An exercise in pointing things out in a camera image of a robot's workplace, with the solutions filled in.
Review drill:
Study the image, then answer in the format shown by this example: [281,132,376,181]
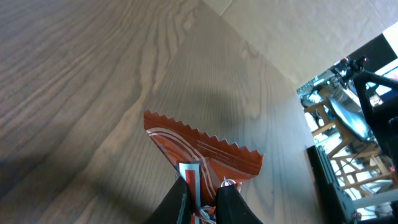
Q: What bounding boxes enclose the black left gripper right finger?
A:
[216,185,262,224]

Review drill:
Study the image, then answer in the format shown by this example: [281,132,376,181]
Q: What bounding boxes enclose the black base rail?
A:
[307,146,357,224]

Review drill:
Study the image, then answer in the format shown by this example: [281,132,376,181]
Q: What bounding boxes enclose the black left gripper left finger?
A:
[144,177,190,224]

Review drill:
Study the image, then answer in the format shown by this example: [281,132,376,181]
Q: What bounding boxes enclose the orange snack bar wrapper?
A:
[144,110,264,223]

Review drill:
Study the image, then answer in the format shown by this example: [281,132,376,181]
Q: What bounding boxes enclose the wooden chair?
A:
[302,87,397,200]

